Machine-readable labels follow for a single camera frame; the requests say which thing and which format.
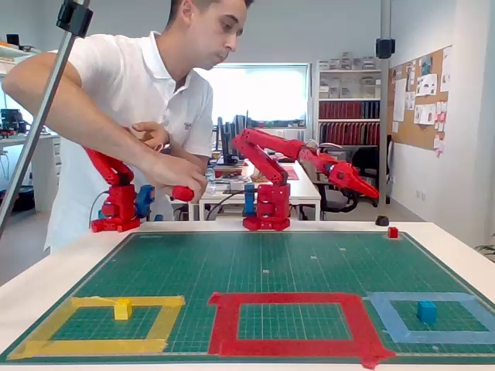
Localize cork pin board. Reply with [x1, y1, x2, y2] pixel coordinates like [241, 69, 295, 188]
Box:
[387, 45, 453, 152]

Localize black computer monitor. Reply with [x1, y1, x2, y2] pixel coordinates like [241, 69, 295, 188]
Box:
[216, 115, 233, 165]
[231, 110, 252, 159]

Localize man's right hand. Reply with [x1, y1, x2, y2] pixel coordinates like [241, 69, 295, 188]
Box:
[148, 154, 208, 204]

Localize white wall shelf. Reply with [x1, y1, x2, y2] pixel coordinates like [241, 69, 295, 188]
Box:
[0, 34, 43, 84]

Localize wide bright window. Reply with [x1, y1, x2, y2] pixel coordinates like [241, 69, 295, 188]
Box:
[195, 63, 310, 124]

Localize red leader robot arm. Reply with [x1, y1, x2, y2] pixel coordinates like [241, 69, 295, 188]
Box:
[83, 145, 195, 233]

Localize slanted metal pole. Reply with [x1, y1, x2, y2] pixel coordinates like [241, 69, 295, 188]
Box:
[0, 0, 92, 237]

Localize red tape square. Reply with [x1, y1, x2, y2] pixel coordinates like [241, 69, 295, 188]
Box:
[207, 292, 398, 370]

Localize green potted plant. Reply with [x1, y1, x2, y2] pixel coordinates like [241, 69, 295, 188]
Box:
[474, 242, 495, 264]

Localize yellow toy brick cube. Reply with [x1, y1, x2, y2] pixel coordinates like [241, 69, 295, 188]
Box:
[114, 298, 133, 321]

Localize yellow tape square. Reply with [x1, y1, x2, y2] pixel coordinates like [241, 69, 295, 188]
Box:
[6, 295, 186, 360]

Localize vertical metal pole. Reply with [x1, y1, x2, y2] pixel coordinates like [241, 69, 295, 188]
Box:
[378, 0, 392, 208]

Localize white office desk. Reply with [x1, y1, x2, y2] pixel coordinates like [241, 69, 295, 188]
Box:
[189, 154, 322, 221]

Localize man's left forearm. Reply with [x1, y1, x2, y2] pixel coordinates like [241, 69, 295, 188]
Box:
[166, 134, 208, 171]

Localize black office chair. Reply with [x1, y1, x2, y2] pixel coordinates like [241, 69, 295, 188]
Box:
[315, 145, 382, 221]

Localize blue tape square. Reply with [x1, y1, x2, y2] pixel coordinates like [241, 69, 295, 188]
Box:
[363, 291, 495, 345]

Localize white bookshelf with binders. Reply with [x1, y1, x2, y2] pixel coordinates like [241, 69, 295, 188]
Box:
[316, 57, 384, 148]

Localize man in white polo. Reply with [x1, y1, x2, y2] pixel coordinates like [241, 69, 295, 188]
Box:
[2, 0, 254, 252]

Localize man's right forearm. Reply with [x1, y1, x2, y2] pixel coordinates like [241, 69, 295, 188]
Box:
[2, 52, 155, 182]

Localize green cutting mat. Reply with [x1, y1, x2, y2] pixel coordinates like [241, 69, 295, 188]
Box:
[0, 230, 495, 365]

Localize man's left hand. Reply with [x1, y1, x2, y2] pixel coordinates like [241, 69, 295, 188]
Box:
[131, 121, 172, 150]

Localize black pole clamp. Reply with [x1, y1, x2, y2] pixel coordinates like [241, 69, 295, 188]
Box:
[56, 0, 94, 39]
[375, 37, 396, 60]

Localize blue toy brick cube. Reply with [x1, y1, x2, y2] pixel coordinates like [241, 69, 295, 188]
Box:
[416, 300, 438, 324]

